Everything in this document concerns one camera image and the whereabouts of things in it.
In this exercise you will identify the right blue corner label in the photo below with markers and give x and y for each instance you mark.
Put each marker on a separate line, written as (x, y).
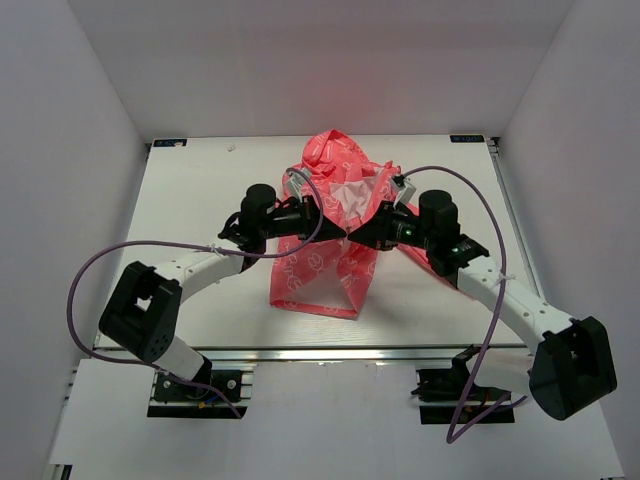
(467, 138)

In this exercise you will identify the aluminium right side rail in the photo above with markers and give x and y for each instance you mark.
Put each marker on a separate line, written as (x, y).
(493, 144)

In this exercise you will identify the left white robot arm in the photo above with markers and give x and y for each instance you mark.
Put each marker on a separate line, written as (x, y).
(142, 312)

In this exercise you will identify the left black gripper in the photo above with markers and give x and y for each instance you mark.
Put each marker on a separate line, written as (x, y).
(310, 220)

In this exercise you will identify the pink hooded kids jacket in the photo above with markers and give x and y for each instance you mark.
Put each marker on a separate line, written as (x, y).
(332, 278)

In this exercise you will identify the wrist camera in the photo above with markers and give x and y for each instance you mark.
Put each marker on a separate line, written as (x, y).
(295, 180)
(403, 189)

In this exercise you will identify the blue corner label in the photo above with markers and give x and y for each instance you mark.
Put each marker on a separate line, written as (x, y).
(169, 143)
(467, 138)

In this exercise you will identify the aluminium rail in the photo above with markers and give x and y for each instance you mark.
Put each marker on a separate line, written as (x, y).
(493, 144)
(331, 354)

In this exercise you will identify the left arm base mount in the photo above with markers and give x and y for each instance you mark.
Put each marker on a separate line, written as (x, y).
(172, 400)

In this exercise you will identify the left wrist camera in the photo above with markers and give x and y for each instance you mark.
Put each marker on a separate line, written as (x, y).
(295, 180)

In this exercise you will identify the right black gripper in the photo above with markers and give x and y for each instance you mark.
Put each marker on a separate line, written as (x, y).
(377, 233)

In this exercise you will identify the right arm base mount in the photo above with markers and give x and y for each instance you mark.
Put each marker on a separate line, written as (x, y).
(439, 390)

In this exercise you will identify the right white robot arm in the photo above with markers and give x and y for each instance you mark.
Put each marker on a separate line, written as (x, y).
(569, 364)

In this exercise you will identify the left blue corner label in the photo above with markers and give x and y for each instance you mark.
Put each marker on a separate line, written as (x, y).
(169, 143)

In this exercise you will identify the aluminium front rail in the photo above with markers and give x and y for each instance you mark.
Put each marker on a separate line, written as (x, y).
(331, 354)

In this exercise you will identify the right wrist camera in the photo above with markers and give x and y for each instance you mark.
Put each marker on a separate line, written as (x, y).
(403, 189)

